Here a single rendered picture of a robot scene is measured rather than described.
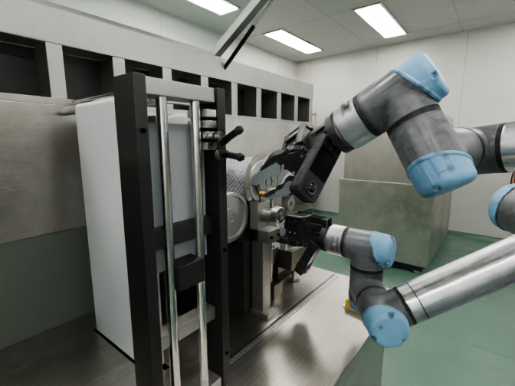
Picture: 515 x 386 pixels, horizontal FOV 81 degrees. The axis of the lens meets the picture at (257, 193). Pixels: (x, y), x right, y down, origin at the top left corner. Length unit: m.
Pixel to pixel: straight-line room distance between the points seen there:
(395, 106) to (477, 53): 4.81
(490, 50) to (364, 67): 1.63
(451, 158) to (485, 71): 4.78
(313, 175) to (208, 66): 0.74
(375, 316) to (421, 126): 0.36
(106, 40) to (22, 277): 0.61
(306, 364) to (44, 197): 0.69
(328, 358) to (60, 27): 0.95
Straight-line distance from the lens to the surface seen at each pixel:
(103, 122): 0.67
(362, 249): 0.74
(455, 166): 0.45
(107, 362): 0.79
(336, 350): 0.78
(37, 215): 0.86
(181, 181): 0.50
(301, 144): 0.55
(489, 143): 0.56
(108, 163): 0.66
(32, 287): 0.91
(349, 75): 5.65
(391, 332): 0.66
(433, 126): 0.46
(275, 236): 0.78
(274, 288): 0.93
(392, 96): 0.48
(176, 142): 0.49
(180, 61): 1.07
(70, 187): 0.88
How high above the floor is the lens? 1.36
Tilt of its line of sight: 10 degrees down
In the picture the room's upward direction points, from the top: straight up
